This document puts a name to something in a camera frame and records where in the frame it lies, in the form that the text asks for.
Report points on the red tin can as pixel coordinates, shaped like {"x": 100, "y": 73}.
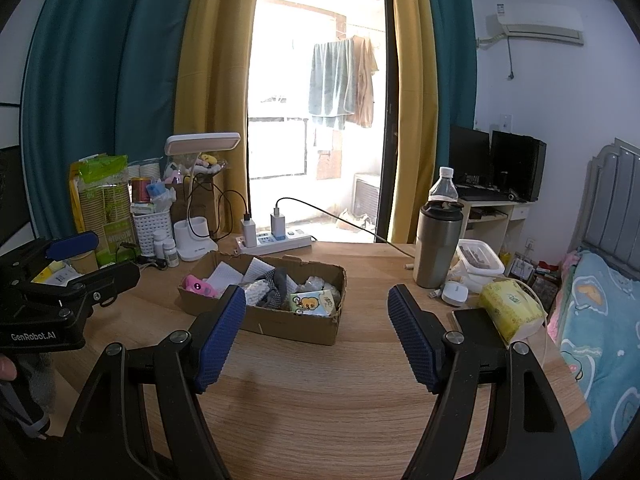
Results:
{"x": 141, "y": 190}

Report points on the pink toy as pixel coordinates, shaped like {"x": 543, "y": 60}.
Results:
{"x": 200, "y": 287}

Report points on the crumpled clear plastic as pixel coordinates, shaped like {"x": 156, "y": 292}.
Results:
{"x": 320, "y": 282}

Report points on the black phone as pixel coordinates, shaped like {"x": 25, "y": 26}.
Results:
{"x": 475, "y": 320}

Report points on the white computer desk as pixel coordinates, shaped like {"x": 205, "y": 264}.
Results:
{"x": 517, "y": 212}

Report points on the silver usb adapter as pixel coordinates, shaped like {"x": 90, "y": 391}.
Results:
{"x": 434, "y": 292}

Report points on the white wall socket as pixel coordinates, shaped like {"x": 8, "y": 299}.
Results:
{"x": 508, "y": 123}

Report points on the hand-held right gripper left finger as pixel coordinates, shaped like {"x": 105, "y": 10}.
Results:
{"x": 220, "y": 340}

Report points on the white desk lamp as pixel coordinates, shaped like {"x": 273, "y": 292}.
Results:
{"x": 200, "y": 144}

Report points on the grey padded headboard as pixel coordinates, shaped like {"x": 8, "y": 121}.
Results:
{"x": 610, "y": 210}

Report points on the teal hanging towel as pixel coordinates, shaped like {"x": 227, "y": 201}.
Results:
{"x": 330, "y": 80}

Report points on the white wall air conditioner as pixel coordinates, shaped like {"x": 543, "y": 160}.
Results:
{"x": 540, "y": 27}

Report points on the yellow curtain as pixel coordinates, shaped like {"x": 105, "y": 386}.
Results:
{"x": 415, "y": 85}
{"x": 220, "y": 60}

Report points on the white folded tissue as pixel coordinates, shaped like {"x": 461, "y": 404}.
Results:
{"x": 259, "y": 270}

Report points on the outdoor air conditioner unit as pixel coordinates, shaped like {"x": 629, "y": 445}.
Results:
{"x": 366, "y": 200}

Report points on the stack of white paper cups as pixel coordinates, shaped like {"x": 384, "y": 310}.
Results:
{"x": 145, "y": 169}

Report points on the clear water bottle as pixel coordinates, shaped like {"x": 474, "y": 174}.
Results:
{"x": 444, "y": 187}

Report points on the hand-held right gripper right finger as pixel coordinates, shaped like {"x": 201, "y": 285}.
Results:
{"x": 415, "y": 340}

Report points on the yellow white packet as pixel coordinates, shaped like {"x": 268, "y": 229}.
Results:
{"x": 55, "y": 275}

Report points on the white plastic container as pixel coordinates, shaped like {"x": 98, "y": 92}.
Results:
{"x": 480, "y": 260}

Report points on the black monitor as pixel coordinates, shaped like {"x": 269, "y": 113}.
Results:
{"x": 467, "y": 155}
{"x": 517, "y": 165}

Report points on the person's left hand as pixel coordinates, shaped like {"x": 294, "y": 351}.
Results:
{"x": 7, "y": 367}

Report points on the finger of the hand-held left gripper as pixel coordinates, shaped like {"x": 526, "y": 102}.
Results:
{"x": 75, "y": 242}
{"x": 115, "y": 275}

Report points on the blue packet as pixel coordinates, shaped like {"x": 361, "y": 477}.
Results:
{"x": 155, "y": 189}

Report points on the green paper cup pack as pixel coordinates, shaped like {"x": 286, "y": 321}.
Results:
{"x": 100, "y": 210}

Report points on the teal curtain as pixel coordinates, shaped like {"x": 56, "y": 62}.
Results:
{"x": 450, "y": 60}
{"x": 100, "y": 60}

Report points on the bubble wrap roll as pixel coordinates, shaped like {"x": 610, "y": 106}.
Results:
{"x": 257, "y": 292}

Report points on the white oval device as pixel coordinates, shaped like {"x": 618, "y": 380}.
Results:
{"x": 455, "y": 292}

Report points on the brown paper bag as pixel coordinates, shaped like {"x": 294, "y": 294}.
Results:
{"x": 177, "y": 205}

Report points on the blue printed blanket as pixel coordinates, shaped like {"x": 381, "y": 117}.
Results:
{"x": 600, "y": 335}

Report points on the white plastic basket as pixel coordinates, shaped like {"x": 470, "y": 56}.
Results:
{"x": 150, "y": 232}

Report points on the brown hanging garment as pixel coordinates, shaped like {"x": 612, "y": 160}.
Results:
{"x": 365, "y": 90}

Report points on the steel tumbler with black lid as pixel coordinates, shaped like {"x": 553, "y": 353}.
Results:
{"x": 435, "y": 250}

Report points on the grey dotted cloth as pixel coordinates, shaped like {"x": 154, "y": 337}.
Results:
{"x": 280, "y": 290}

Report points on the white power strip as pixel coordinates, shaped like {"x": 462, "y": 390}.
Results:
{"x": 285, "y": 242}

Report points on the black door frame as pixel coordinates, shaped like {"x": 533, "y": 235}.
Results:
{"x": 387, "y": 110}

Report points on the yellow printed tissue pack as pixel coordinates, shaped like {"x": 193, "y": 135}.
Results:
{"x": 312, "y": 304}

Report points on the brown paper cup stack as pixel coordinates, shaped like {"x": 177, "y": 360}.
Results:
{"x": 82, "y": 262}

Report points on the white pill bottle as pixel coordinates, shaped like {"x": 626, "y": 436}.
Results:
{"x": 159, "y": 242}
{"x": 171, "y": 252}

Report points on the bag of plush toys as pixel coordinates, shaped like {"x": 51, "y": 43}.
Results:
{"x": 210, "y": 162}

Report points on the cardboard box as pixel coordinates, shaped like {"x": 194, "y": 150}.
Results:
{"x": 295, "y": 325}

